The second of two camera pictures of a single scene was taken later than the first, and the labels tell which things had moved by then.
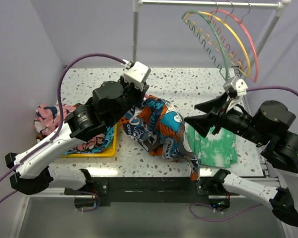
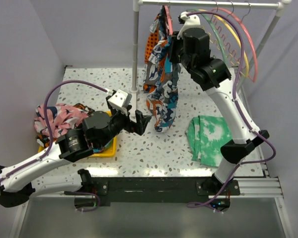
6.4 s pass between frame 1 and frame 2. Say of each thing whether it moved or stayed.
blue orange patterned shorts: moved
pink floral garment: stayed
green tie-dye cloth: stayed
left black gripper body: moved
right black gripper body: moved
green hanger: stayed
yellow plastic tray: stayed
